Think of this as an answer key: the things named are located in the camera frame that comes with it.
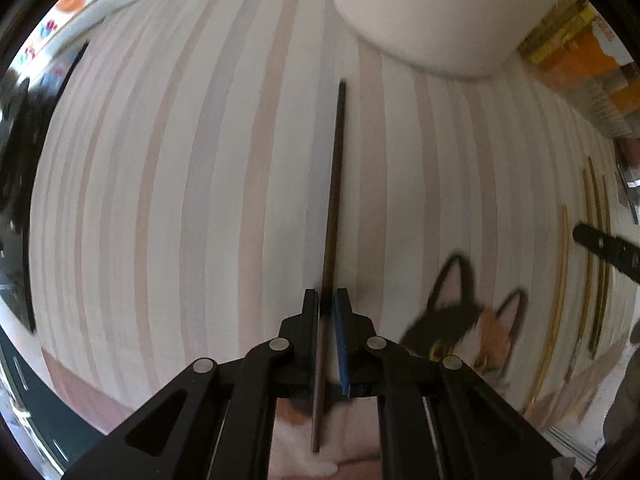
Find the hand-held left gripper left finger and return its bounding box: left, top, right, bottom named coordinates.
left=62, top=288, right=326, bottom=480

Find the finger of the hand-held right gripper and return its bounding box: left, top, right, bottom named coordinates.
left=572, top=222, right=640, bottom=284

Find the yellow box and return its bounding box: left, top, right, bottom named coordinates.
left=517, top=0, right=597, bottom=67

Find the striped cat print table mat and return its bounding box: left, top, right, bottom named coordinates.
left=27, top=0, right=640, bottom=480

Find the dark wooden chopstick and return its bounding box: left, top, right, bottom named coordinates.
left=309, top=78, right=349, bottom=454

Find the orange and white packet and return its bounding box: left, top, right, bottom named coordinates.
left=542, top=11, right=640, bottom=92

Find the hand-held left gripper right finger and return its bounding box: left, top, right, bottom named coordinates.
left=332, top=287, right=567, bottom=480

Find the light chopstick white mark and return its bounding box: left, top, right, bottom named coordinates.
left=564, top=168, right=597, bottom=382

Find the light bamboo chopstick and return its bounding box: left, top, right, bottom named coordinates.
left=522, top=203, right=571, bottom=414
left=588, top=156, right=614, bottom=359

